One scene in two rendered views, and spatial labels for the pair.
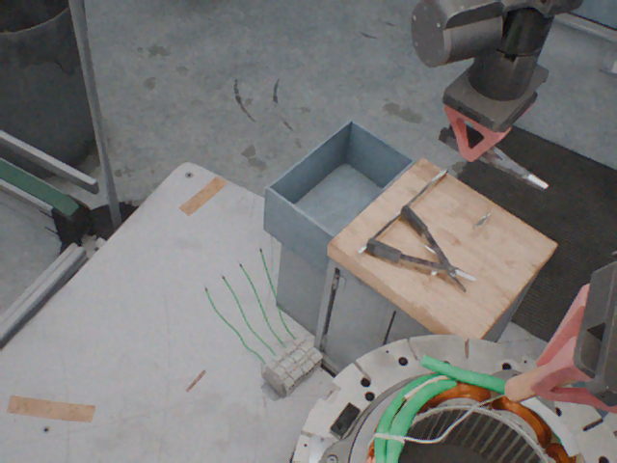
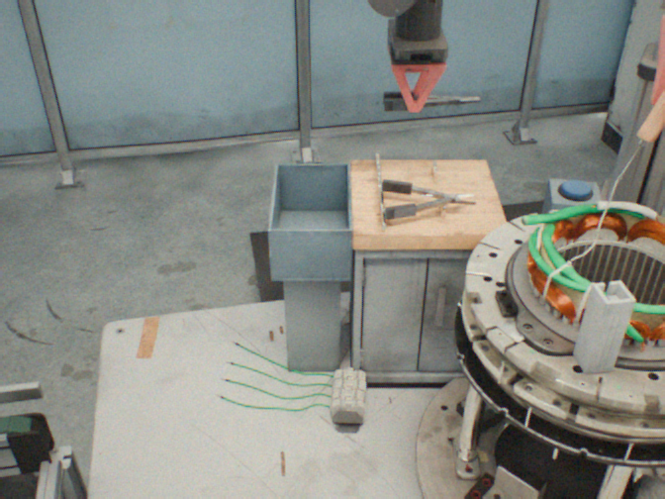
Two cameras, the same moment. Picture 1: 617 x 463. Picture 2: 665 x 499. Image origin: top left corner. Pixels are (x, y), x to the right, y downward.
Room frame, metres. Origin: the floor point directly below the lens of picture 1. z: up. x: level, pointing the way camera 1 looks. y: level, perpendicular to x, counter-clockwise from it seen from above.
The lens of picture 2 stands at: (-0.08, 0.41, 1.60)
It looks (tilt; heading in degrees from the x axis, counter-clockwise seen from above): 37 degrees down; 326
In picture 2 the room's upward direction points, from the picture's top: straight up
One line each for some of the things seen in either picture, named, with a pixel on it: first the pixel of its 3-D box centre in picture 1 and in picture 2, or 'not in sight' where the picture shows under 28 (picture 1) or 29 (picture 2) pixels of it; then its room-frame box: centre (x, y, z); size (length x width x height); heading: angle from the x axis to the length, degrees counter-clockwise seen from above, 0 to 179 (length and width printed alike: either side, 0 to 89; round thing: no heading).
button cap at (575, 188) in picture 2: not in sight; (576, 188); (0.46, -0.38, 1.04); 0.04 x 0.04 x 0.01
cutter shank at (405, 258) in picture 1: (426, 264); (434, 203); (0.49, -0.13, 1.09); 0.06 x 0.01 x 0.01; 81
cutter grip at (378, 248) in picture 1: (383, 250); (400, 211); (0.50, -0.09, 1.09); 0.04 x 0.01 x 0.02; 71
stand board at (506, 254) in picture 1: (442, 249); (424, 201); (0.54, -0.16, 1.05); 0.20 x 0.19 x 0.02; 56
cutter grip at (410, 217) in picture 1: (414, 220); (397, 186); (0.55, -0.12, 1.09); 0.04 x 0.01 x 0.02; 41
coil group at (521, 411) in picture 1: (522, 419); (601, 228); (0.31, -0.22, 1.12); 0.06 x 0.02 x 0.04; 62
